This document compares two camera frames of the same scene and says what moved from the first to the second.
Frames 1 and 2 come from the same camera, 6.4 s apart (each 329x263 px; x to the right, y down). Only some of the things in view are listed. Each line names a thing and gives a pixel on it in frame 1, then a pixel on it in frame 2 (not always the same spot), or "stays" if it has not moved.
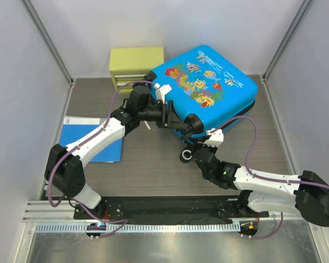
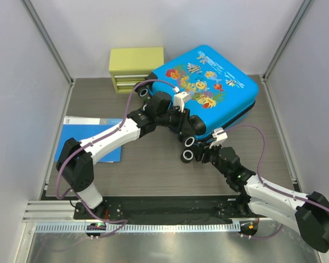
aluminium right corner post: [285, 39] stays
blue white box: [74, 128] stays
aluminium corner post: [33, 16] stays
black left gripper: [174, 119] → [184, 125]
